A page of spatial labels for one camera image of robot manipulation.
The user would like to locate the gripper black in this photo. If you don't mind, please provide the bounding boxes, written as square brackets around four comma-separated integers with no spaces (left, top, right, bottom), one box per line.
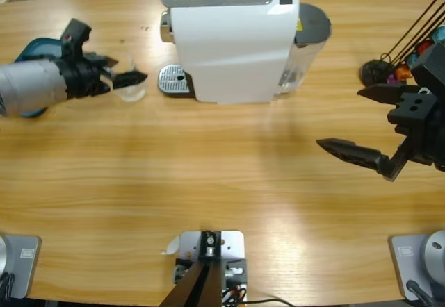
[59,53,149,100]
[316,84,445,182]

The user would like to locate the clear drinking glass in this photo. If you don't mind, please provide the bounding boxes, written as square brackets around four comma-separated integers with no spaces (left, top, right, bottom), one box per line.
[100,51,147,103]

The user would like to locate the white capsule coffee machine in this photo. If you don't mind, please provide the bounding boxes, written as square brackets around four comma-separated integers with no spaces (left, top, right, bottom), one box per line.
[158,0,300,106]

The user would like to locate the orange coffee capsule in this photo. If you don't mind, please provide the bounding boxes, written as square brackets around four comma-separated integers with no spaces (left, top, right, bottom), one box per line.
[395,64,413,81]

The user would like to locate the black capsule holder with rods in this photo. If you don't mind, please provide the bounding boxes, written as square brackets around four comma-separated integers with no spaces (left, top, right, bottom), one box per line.
[359,0,445,88]

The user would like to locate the metal drip tray grate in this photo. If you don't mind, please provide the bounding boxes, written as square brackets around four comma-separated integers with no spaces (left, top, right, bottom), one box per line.
[158,64,193,96]

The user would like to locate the teal serving tray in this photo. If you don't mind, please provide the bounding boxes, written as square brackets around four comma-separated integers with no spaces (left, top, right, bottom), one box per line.
[15,38,67,119]

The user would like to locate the clear water tank dark lid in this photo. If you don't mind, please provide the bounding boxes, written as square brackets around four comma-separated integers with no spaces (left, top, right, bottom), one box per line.
[274,3,333,95]

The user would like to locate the white tape strip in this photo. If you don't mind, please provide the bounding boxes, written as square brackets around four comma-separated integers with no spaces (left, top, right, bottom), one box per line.
[159,235,181,256]

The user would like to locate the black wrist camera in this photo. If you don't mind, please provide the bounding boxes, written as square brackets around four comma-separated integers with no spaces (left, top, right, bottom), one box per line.
[410,42,445,95]
[60,18,92,60]

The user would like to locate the black arm base cable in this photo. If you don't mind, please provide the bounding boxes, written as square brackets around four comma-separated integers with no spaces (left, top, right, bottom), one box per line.
[405,279,437,307]
[0,272,15,299]

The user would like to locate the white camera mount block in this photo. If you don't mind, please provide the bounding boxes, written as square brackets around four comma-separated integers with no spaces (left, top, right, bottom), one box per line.
[172,229,248,307]

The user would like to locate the thin black cable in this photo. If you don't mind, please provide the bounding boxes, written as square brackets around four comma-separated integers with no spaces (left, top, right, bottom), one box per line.
[243,297,296,307]

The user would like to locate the orange wires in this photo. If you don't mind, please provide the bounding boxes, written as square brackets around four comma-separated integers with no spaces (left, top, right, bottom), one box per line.
[222,284,246,304]

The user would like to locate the dark camera post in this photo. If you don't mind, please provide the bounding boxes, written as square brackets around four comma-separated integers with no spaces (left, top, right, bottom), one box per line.
[159,229,223,307]

